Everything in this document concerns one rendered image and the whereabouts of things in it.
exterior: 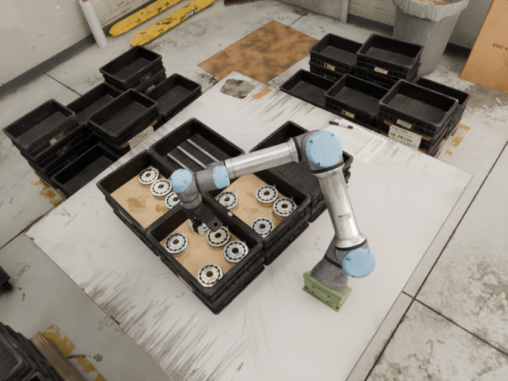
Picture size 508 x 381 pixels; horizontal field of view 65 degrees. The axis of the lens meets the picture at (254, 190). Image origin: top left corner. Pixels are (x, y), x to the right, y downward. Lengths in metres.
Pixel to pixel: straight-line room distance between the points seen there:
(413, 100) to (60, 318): 2.65
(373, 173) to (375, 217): 0.27
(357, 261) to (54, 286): 2.06
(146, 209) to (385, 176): 1.19
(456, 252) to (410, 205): 0.85
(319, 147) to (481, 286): 1.69
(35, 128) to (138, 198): 1.43
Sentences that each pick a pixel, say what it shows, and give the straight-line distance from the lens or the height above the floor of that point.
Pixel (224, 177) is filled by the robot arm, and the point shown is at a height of 1.27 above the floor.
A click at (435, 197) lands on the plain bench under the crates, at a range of 2.09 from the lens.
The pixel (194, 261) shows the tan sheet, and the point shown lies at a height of 0.83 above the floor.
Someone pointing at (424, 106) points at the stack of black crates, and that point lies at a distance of 2.90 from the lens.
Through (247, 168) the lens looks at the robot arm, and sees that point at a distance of 1.46.
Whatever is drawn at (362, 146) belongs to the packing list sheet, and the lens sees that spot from 2.24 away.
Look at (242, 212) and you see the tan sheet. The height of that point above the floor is 0.83.
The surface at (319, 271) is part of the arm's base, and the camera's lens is 1.61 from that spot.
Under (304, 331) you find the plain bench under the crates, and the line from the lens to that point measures 1.67.
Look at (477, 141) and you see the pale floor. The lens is 3.50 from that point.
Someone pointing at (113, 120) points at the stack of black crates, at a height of 0.49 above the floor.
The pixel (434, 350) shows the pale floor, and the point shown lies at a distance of 2.50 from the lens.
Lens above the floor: 2.28
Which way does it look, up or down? 52 degrees down
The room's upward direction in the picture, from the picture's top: 7 degrees counter-clockwise
